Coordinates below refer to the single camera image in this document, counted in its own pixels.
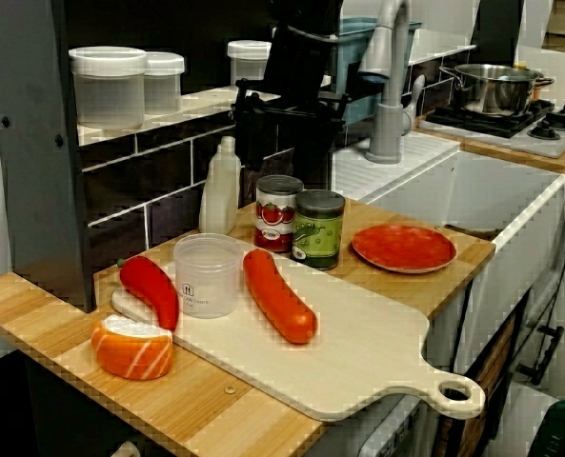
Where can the salmon sushi toy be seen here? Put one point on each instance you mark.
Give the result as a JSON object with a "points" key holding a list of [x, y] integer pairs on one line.
{"points": [[129, 352]]}

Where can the grey dishwasher control panel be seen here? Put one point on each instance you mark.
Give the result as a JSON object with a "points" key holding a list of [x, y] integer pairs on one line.
{"points": [[401, 433]]}

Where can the small clear jar white lid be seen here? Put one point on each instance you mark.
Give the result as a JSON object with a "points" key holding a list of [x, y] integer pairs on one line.
{"points": [[246, 62]]}

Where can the clear plastic cup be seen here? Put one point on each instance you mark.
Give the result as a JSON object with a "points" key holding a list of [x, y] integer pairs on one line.
{"points": [[208, 285]]}

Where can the red toy chili pepper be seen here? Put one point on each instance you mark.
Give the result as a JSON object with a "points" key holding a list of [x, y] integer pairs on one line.
{"points": [[153, 290]]}

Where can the stainless steel pot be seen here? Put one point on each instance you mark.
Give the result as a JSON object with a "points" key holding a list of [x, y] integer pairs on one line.
{"points": [[491, 90]]}

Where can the light wooden shelf board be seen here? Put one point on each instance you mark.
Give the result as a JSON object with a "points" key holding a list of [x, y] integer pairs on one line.
{"points": [[201, 105]]}

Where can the orange toy sausage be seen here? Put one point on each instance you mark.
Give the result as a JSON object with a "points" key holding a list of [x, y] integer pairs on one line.
{"points": [[282, 300]]}

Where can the large clear jar white lid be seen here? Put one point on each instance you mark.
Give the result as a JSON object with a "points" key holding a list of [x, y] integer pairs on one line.
{"points": [[108, 90]]}

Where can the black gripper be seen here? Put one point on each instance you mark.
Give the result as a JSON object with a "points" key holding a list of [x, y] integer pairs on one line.
{"points": [[296, 71]]}

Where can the white plastic bottle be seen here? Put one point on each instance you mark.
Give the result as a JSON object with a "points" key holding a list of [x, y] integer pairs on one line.
{"points": [[220, 200]]}

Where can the dark grey shelf unit frame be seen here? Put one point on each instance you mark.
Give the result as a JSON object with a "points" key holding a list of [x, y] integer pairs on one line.
{"points": [[34, 143]]}

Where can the red orange plate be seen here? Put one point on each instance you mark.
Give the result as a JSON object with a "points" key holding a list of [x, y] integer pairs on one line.
{"points": [[403, 247]]}

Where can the blue plastic bin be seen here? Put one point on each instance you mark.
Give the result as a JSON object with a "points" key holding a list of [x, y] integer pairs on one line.
{"points": [[358, 62]]}

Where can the black stove burner grate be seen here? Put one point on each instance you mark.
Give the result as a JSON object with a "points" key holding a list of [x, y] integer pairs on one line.
{"points": [[501, 126]]}

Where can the green pea print can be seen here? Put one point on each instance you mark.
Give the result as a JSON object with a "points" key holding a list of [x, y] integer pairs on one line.
{"points": [[317, 233]]}

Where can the light wooden cutting board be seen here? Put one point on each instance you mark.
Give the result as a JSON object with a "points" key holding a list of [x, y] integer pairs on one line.
{"points": [[358, 343]]}

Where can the white toy sink unit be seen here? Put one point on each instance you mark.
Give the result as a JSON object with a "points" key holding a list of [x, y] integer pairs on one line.
{"points": [[501, 200]]}

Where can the tomato print can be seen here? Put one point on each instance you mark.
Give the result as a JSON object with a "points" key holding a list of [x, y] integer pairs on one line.
{"points": [[272, 219]]}

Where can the grey toy faucet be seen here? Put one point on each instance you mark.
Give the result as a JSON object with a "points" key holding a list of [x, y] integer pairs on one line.
{"points": [[387, 133]]}

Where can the dark tile backsplash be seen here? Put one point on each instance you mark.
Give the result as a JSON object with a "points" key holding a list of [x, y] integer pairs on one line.
{"points": [[167, 162]]}

